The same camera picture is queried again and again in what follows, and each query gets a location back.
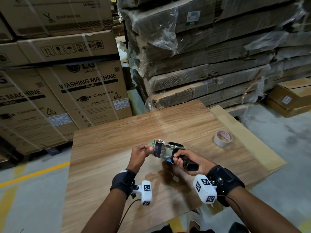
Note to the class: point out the person's left hand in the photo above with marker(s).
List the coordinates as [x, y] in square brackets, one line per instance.
[137, 158]

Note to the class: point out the person's right hand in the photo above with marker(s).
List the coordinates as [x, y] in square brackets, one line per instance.
[198, 161]

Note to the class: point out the person's right fingers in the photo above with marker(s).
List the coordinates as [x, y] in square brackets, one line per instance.
[179, 161]

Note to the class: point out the person's left thumb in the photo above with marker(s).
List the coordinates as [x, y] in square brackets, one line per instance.
[148, 151]

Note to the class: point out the black tape dispenser gun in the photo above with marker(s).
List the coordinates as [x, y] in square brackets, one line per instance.
[167, 152]

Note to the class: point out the person's left forearm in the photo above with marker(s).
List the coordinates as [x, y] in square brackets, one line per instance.
[107, 211]

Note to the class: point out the person's right forearm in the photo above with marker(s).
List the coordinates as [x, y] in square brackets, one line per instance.
[257, 211]

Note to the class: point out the white tape roll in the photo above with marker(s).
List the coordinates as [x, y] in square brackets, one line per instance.
[220, 142]

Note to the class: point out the flat cardboard sheet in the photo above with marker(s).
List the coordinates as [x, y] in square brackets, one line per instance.
[252, 143]

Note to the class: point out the washing machine cardboard box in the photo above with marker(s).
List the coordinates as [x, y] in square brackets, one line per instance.
[26, 118]
[94, 94]

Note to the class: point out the stack of wrapped flat cartons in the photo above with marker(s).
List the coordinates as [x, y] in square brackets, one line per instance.
[209, 53]

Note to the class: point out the flat brown carton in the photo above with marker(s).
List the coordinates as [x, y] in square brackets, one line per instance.
[281, 110]

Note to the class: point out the cardboard box with handling symbols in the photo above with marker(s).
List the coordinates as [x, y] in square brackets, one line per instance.
[70, 47]

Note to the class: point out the brown carton with white label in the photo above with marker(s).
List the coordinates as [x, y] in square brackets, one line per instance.
[294, 92]

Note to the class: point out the plain cardboard box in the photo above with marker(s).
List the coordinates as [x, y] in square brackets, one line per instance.
[12, 55]

